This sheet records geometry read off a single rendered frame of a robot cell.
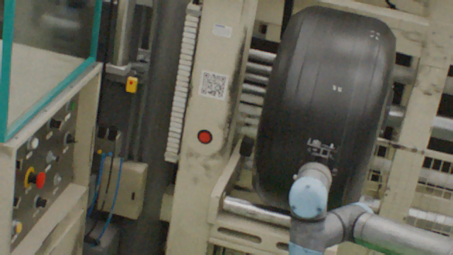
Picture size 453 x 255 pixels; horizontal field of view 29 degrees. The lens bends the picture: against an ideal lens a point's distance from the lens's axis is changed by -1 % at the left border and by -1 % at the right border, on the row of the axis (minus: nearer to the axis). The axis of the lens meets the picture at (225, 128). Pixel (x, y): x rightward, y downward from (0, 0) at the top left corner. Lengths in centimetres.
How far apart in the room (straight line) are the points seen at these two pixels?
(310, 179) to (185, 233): 90
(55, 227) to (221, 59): 63
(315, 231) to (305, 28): 65
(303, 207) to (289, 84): 50
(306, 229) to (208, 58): 73
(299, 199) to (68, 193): 86
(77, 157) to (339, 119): 74
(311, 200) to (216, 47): 73
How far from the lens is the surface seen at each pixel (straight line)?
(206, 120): 252
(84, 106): 243
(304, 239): 189
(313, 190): 183
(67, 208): 243
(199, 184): 261
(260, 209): 252
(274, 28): 299
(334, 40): 232
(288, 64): 228
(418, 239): 186
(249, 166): 277
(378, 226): 192
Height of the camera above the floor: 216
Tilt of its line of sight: 25 degrees down
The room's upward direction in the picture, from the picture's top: 10 degrees clockwise
